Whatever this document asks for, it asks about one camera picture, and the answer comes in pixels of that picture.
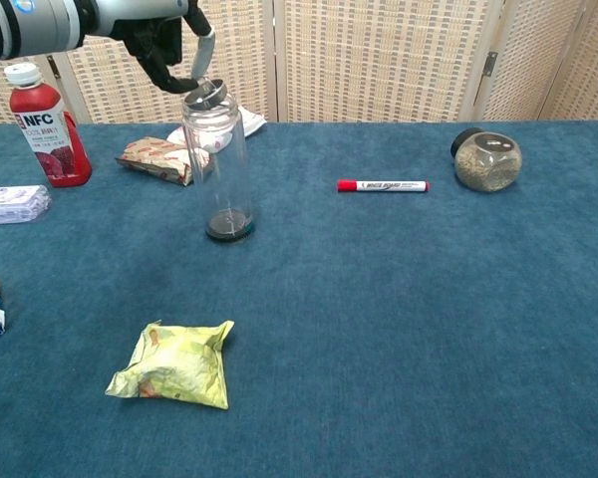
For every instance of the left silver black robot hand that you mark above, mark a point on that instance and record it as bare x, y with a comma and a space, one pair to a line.
149, 35

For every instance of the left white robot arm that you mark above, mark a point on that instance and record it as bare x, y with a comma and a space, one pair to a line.
35, 25

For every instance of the clear glass jar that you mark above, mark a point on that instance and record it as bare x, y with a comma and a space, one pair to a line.
224, 199

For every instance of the black screen hinge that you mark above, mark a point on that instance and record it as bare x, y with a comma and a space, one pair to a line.
490, 64
53, 67

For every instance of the brown red snack package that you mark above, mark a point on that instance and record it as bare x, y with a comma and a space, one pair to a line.
152, 157

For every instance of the white red paper bag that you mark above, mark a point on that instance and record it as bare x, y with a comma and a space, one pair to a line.
254, 122

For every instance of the red NFC juice bottle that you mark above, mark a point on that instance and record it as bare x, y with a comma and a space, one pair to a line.
55, 149

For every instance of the clear purple tissue pack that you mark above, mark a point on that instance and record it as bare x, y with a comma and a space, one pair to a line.
12, 204

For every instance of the woven folding screen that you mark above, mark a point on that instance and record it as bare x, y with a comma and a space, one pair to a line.
369, 60

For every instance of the red whiteboard marker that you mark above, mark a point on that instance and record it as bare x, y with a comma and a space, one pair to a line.
384, 186

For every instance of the yellow green snack bag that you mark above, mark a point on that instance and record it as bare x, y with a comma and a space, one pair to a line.
179, 368

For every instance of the blue carpet table cloth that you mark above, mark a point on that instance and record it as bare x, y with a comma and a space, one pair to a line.
379, 299

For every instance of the glass spice jar black lid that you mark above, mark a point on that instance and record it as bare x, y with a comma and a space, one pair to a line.
488, 164

